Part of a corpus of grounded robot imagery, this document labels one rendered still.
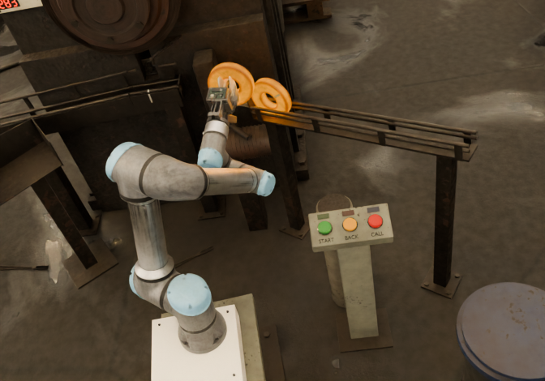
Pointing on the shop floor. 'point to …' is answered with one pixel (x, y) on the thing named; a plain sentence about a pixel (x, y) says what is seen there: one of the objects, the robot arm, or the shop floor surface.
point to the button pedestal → (357, 276)
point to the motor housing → (233, 147)
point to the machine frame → (200, 19)
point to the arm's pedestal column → (272, 353)
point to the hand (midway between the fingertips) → (229, 79)
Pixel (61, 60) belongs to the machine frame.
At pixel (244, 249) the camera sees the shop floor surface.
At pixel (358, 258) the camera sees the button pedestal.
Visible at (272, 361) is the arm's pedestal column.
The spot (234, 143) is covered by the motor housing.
